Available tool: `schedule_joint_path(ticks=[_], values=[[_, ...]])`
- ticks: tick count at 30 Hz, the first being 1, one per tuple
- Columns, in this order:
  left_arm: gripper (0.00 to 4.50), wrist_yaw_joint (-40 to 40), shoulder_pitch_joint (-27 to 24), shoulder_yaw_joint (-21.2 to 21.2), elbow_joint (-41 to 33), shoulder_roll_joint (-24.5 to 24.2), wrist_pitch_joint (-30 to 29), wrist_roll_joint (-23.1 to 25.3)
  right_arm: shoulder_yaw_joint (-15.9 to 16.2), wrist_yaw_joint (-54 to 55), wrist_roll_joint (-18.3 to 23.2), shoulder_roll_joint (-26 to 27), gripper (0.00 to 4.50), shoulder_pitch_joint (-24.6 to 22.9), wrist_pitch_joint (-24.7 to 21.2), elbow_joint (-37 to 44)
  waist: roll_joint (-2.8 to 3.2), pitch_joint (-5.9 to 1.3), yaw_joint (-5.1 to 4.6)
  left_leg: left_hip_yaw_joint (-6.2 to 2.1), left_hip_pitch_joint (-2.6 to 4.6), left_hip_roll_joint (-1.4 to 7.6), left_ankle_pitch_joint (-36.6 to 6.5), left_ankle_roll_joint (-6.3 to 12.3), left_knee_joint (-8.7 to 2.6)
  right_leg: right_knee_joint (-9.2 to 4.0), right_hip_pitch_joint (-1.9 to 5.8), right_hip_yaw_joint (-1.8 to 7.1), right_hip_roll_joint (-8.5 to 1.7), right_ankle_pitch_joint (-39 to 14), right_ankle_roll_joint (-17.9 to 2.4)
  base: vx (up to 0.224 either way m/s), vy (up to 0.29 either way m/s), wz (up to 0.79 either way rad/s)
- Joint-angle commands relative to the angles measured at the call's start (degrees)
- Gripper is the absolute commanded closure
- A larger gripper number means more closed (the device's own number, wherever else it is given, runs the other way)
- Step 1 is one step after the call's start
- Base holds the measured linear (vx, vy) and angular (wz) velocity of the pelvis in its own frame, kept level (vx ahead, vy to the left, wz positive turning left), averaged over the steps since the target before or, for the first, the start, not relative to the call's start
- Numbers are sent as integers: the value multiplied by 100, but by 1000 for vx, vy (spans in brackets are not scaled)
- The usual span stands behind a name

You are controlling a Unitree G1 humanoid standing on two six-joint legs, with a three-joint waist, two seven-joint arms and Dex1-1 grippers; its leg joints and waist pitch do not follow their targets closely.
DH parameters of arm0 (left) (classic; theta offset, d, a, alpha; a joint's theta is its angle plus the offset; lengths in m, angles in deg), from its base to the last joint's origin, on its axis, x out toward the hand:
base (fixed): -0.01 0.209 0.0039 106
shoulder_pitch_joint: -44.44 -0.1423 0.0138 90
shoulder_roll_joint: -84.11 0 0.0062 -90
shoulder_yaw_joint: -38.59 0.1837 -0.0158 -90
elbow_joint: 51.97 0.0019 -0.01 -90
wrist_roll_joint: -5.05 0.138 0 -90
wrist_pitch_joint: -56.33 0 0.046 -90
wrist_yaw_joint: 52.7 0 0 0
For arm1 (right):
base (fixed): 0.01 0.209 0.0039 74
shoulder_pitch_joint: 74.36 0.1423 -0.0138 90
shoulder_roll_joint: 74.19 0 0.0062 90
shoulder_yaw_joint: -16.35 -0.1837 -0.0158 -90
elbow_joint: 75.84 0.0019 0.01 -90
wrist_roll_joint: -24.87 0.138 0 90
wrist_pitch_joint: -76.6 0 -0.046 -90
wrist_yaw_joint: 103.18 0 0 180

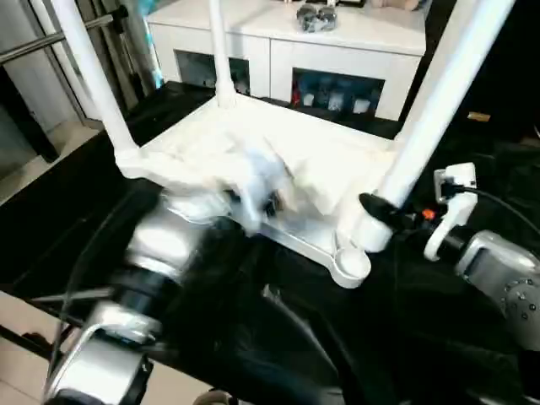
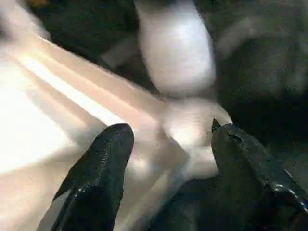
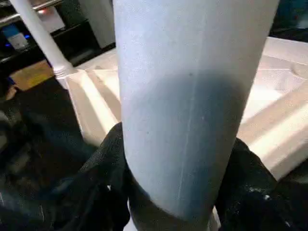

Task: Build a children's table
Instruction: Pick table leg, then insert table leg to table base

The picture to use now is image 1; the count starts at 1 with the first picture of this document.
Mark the white plastic table top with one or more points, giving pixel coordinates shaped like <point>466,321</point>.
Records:
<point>337,160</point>

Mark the white plastic table leg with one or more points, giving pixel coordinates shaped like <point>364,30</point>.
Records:
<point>93,76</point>
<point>439,93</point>
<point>221,51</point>
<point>439,34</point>

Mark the small yellow label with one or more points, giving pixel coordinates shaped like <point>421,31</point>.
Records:
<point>478,117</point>

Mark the black plastic mat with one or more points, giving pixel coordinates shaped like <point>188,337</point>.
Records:
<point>422,337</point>

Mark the white cabinet with glass doors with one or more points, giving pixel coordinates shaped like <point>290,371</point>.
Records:
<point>253,38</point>

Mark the black tall cabinet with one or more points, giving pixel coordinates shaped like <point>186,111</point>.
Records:
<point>515,59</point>

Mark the grey bundle on cabinet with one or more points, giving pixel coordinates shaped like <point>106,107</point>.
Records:
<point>317,17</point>

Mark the grey curtain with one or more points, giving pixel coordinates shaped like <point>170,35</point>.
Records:
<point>135,46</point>

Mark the grey metal pole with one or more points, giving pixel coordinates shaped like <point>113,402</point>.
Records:
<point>51,38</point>

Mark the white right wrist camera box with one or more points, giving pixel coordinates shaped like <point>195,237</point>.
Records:
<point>456,194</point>

